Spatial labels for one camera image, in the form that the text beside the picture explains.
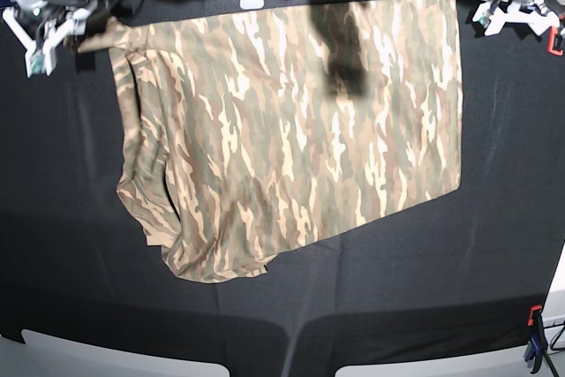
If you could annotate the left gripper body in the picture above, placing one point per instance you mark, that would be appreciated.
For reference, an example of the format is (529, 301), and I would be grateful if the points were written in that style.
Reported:
(539, 15)

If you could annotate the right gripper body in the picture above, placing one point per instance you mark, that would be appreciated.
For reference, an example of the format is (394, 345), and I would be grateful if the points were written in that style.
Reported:
(41, 30)

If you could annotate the camouflage t-shirt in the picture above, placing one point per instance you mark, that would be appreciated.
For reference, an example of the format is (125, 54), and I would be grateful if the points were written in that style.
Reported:
(255, 133)

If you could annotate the red clamp right rear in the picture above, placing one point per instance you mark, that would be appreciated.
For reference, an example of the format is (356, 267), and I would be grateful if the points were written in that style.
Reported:
(555, 44)

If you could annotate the red blue clamp front right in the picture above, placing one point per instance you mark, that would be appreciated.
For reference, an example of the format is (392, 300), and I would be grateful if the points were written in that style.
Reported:
(537, 343)

